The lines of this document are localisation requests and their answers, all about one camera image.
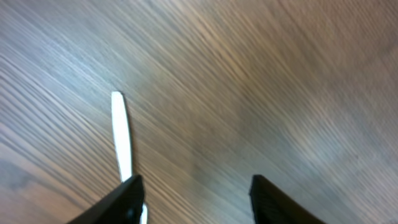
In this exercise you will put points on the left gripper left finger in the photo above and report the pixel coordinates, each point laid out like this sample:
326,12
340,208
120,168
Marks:
124,205

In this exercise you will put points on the white plastic fork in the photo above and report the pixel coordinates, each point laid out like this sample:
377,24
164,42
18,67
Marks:
123,142

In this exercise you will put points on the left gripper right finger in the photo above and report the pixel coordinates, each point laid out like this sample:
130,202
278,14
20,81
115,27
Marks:
270,205

